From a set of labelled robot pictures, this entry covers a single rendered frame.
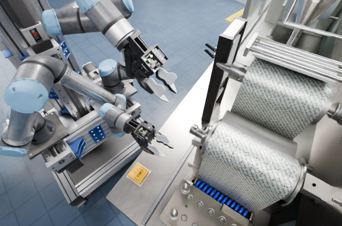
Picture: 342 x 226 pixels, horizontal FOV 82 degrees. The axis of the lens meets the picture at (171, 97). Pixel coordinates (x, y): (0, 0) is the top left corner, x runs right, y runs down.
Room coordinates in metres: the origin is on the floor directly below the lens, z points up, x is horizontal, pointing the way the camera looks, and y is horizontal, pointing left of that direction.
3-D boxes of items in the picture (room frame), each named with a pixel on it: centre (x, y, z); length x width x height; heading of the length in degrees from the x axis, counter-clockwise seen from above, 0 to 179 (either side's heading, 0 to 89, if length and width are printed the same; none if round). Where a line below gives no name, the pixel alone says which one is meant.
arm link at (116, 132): (0.51, 0.26, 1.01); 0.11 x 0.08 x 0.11; 7
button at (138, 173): (0.30, 0.15, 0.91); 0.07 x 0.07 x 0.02; 57
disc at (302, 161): (0.17, -0.35, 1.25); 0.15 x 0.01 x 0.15; 147
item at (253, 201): (0.19, -0.20, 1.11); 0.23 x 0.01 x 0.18; 57
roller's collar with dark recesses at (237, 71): (0.53, -0.25, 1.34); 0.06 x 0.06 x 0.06; 57
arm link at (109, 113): (0.50, 0.26, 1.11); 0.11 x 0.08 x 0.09; 57
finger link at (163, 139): (0.37, 0.03, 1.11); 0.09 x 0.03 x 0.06; 66
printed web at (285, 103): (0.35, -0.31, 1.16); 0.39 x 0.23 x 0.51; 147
